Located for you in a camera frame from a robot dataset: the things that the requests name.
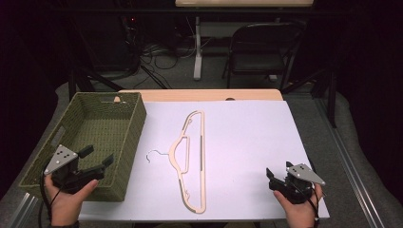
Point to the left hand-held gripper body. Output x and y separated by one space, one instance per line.
61 156

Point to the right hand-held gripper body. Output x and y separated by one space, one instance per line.
304 174

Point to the person's right hand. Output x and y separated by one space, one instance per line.
301 213

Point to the person's left hand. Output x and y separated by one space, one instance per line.
65 205

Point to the green woven basket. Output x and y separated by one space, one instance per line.
95 126

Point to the white sheet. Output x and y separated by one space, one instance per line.
247 142

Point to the beige clothes hanger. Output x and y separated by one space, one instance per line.
173 154

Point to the black stand leg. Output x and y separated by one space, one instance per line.
331 95
95 77

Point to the wooden table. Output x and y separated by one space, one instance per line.
206 94

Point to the dark equipment with red light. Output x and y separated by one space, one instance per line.
120 41

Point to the black folding chair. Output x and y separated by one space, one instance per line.
263 34

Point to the pale desk top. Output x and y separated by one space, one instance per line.
244 3

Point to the long metal rail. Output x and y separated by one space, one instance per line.
348 164

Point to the short metal rail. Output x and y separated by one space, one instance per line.
22 210

